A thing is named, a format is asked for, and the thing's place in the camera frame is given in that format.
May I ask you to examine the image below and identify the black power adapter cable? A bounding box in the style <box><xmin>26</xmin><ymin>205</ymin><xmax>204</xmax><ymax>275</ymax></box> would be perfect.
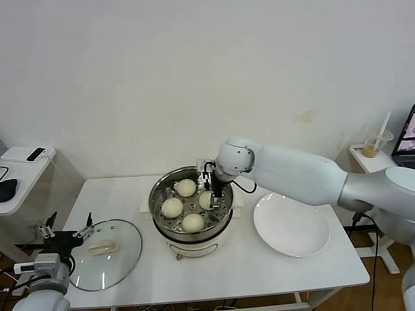
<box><xmin>351</xmin><ymin>212</ymin><xmax>382</xmax><ymax>311</ymax></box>

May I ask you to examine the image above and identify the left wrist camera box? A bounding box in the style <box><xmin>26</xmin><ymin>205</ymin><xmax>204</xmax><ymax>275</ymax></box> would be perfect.
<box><xmin>13</xmin><ymin>253</ymin><xmax>61</xmax><ymax>276</ymax></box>

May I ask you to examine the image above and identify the flat white box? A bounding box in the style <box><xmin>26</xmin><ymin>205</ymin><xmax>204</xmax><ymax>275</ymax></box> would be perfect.
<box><xmin>0</xmin><ymin>146</ymin><xmax>56</xmax><ymax>163</ymax></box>

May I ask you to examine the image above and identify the round glass pot lid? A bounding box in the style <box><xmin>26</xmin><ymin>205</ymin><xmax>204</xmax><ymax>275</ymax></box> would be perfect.
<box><xmin>66</xmin><ymin>219</ymin><xmax>143</xmax><ymax>291</ymax></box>

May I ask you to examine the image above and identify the plastic cup of milk tea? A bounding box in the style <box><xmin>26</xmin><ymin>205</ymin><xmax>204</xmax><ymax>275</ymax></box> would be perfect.
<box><xmin>362</xmin><ymin>130</ymin><xmax>395</xmax><ymax>159</ymax></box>

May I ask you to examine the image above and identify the white electric cooking pot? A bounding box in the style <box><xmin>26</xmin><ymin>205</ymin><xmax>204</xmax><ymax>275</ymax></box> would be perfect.
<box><xmin>139</xmin><ymin>187</ymin><xmax>244</xmax><ymax>262</ymax></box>

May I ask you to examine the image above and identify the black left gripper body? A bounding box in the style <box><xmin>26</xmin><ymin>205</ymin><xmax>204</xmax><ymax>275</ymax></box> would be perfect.
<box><xmin>43</xmin><ymin>229</ymin><xmax>84</xmax><ymax>257</ymax></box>

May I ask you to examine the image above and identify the black smartphone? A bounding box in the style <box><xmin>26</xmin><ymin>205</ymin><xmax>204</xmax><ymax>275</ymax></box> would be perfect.
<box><xmin>25</xmin><ymin>147</ymin><xmax>47</xmax><ymax>162</ymax></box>

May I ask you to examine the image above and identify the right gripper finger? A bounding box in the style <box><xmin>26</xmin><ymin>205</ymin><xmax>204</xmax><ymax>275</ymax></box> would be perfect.
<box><xmin>209</xmin><ymin>192</ymin><xmax>224</xmax><ymax>211</ymax></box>
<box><xmin>197</xmin><ymin>171</ymin><xmax>211</xmax><ymax>192</ymax></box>

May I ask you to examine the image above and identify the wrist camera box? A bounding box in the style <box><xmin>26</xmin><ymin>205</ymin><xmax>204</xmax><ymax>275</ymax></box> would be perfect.
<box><xmin>13</xmin><ymin>253</ymin><xmax>61</xmax><ymax>276</ymax></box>
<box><xmin>196</xmin><ymin>157</ymin><xmax>217</xmax><ymax>174</ymax></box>

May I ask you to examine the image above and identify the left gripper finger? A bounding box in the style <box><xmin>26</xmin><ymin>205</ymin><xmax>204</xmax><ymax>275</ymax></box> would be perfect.
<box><xmin>73</xmin><ymin>212</ymin><xmax>95</xmax><ymax>237</ymax></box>
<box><xmin>37</xmin><ymin>212</ymin><xmax>58</xmax><ymax>239</ymax></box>

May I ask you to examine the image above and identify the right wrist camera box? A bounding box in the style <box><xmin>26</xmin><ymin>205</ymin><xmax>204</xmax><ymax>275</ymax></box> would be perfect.
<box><xmin>196</xmin><ymin>157</ymin><xmax>217</xmax><ymax>174</ymax></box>

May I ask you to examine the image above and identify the black laptop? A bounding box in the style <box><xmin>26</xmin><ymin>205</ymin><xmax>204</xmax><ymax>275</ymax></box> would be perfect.
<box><xmin>391</xmin><ymin>104</ymin><xmax>415</xmax><ymax>169</ymax></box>

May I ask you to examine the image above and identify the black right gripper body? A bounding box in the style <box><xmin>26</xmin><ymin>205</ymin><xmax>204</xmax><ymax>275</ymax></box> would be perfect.
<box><xmin>209</xmin><ymin>173</ymin><xmax>225</xmax><ymax>198</ymax></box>

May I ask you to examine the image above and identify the perforated steel steamer basket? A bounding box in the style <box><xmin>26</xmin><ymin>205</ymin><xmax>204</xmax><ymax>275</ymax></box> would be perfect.
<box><xmin>148</xmin><ymin>167</ymin><xmax>234</xmax><ymax>239</ymax></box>

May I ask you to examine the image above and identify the white side table with laptop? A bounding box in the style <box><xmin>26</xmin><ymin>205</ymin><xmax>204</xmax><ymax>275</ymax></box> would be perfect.
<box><xmin>349</xmin><ymin>144</ymin><xmax>415</xmax><ymax>276</ymax></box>

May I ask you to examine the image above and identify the white drinking straw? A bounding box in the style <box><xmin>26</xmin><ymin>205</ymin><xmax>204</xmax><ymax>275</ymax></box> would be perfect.
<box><xmin>372</xmin><ymin>111</ymin><xmax>392</xmax><ymax>152</ymax></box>

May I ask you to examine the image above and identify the round white plate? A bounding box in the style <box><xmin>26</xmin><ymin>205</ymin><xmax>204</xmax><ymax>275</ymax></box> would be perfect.
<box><xmin>253</xmin><ymin>193</ymin><xmax>331</xmax><ymax>259</ymax></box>

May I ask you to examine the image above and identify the black cloth pouch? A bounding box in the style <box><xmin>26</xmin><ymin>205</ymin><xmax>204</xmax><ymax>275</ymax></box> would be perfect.
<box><xmin>0</xmin><ymin>178</ymin><xmax>19</xmax><ymax>203</ymax></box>

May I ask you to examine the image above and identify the white steamed baozi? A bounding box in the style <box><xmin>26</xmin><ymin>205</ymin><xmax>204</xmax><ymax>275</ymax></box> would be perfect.
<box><xmin>182</xmin><ymin>213</ymin><xmax>206</xmax><ymax>233</ymax></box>
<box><xmin>161</xmin><ymin>198</ymin><xmax>184</xmax><ymax>218</ymax></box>
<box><xmin>176</xmin><ymin>179</ymin><xmax>198</xmax><ymax>198</ymax></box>
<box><xmin>198</xmin><ymin>190</ymin><xmax>215</xmax><ymax>210</ymax></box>

